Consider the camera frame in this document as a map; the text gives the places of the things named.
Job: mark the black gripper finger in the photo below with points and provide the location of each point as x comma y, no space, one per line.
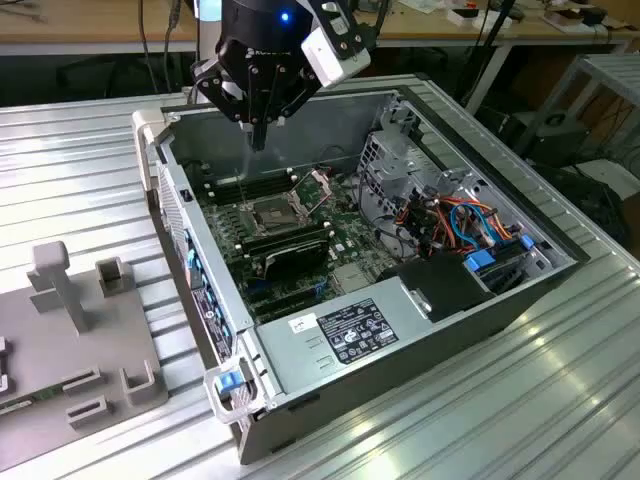
210,82
300,95

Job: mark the CPU socket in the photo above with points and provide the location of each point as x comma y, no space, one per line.
272,217

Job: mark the black RAM slot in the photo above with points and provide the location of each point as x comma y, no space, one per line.
250,183
260,249
256,195
253,189
247,177
285,235

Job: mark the silver metal drive cage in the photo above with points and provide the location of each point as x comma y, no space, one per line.
395,167

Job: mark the wooden desk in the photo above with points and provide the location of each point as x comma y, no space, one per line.
410,25
100,22

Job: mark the green motherboard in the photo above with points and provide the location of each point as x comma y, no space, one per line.
350,240

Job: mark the black graphics card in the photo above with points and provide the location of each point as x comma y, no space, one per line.
295,260

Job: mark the white box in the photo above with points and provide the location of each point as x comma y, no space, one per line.
462,20

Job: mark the silver chipset heatsink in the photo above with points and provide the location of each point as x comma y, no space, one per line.
352,279

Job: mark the black plastic shroud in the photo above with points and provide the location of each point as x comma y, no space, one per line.
440,285

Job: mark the blue disk carrier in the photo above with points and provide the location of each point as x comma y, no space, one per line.
480,262

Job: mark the black box device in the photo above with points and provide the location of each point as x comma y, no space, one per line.
550,140

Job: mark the grey power supply unit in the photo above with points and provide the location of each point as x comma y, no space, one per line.
300,360

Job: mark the open grey PC case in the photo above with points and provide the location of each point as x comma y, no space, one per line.
350,400

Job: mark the black flat panel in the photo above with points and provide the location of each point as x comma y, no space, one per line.
590,205

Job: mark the grey plastic parts rack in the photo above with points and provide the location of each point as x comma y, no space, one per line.
50,350

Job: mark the grey slatted metal table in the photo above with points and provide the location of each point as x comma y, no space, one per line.
615,70

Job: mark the green RAM stick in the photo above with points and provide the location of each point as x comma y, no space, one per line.
25,401

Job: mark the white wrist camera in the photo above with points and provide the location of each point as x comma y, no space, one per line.
330,60

